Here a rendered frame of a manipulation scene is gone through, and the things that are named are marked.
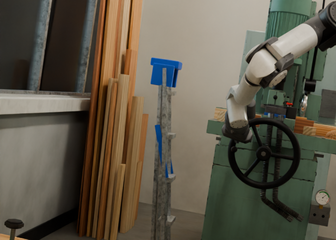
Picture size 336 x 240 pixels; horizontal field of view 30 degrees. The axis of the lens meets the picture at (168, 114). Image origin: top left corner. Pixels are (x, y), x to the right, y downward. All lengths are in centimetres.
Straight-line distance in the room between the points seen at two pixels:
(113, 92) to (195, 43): 151
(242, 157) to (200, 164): 249
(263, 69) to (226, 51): 314
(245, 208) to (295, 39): 94
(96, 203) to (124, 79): 80
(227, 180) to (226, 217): 16
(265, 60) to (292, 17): 79
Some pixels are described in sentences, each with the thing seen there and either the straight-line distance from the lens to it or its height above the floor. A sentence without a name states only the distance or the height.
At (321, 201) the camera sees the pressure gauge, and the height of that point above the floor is 64.
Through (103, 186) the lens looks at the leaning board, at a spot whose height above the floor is 34.
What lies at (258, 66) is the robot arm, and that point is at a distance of 206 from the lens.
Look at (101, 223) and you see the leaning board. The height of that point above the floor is 10.
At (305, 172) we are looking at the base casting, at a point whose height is 74.
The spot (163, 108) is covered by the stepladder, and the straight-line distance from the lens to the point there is 347.
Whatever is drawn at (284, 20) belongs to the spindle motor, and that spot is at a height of 138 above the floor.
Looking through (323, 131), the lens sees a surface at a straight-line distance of 287.
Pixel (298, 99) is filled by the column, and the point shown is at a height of 105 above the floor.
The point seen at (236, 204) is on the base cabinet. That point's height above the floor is 56.
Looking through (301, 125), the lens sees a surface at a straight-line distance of 279.
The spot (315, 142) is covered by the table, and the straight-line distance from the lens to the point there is 272.
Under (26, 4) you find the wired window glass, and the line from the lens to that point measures 337.
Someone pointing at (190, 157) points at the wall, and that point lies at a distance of 522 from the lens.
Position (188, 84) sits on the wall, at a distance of 521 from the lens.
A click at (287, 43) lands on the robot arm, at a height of 121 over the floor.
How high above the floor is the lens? 103
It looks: 3 degrees down
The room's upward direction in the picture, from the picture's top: 9 degrees clockwise
